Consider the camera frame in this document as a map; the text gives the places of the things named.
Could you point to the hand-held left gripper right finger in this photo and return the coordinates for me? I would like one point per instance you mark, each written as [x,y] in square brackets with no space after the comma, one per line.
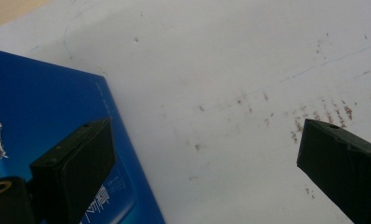
[342,168]

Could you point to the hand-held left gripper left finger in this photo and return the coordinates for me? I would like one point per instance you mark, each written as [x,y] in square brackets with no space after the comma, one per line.
[77,168]

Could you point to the blue cardboard box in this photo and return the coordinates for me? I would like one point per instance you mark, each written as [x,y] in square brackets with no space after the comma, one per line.
[43,102]

